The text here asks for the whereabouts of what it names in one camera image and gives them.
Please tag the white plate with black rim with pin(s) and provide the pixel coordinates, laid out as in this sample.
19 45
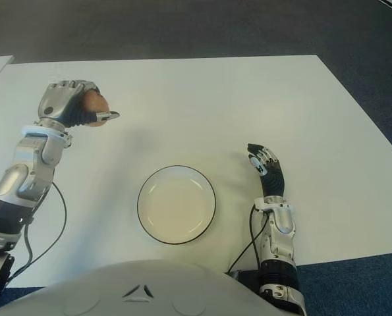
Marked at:
176 205

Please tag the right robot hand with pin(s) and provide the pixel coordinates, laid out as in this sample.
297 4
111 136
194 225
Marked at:
273 181

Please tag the red apple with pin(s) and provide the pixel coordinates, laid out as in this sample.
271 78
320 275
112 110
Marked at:
95 102

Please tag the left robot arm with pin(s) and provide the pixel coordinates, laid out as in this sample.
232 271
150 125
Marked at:
21 177

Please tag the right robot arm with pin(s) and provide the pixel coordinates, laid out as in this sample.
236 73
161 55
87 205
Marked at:
281 243

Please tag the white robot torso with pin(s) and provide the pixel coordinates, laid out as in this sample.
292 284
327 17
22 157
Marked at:
133 289

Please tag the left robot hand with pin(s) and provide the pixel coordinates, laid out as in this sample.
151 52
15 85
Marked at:
59 98

